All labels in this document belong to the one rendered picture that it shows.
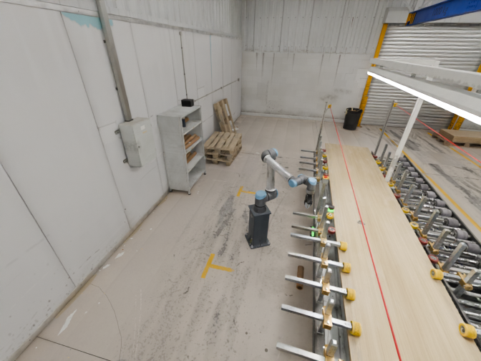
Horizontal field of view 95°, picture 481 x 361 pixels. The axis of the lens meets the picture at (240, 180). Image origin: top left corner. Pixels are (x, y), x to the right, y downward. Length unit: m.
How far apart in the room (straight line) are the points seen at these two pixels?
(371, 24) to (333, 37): 1.16
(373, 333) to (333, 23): 9.10
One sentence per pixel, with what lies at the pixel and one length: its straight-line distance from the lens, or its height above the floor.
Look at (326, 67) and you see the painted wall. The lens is 9.75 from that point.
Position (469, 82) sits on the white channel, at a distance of 1.44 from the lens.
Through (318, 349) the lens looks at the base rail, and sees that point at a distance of 2.06.
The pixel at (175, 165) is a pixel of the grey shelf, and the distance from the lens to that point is 4.31.
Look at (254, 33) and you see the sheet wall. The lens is 9.86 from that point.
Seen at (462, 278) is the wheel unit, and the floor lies 0.97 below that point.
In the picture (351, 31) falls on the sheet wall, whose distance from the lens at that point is 9.83.
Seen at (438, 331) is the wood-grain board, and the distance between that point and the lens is 2.27.
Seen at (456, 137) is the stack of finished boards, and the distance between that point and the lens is 9.65.
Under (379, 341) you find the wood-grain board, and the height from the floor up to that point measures 0.90.
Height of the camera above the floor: 2.54
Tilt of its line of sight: 31 degrees down
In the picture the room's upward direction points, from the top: 1 degrees clockwise
